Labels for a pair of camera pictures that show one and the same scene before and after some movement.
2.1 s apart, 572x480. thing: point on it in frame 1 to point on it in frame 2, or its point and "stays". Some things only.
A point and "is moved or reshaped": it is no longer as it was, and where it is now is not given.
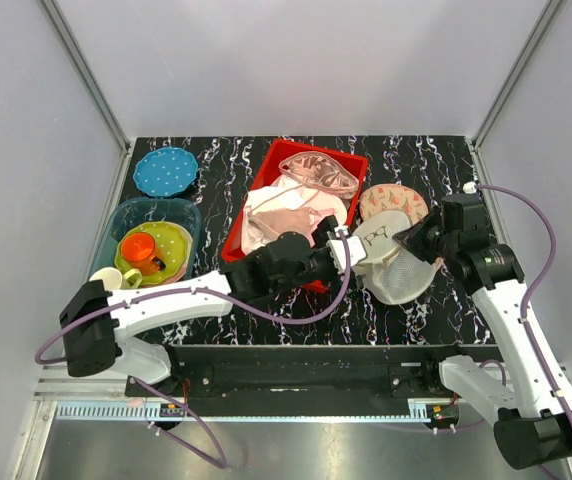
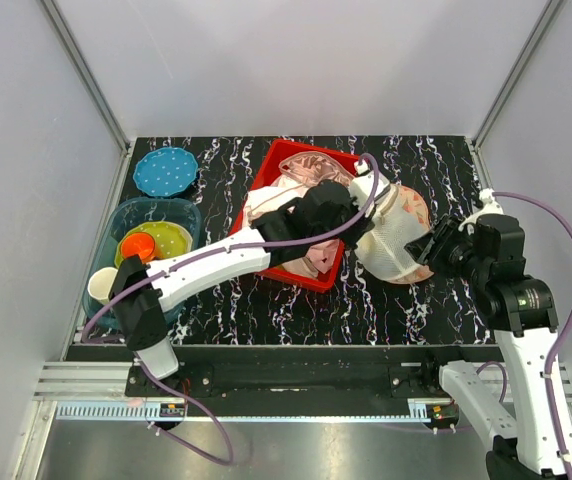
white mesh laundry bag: (392, 273) is moved or reshaped
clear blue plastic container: (126, 212) stays
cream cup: (111, 278) stays
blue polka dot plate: (166, 171) stays
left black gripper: (323, 235) to (365, 229)
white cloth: (287, 194) stays
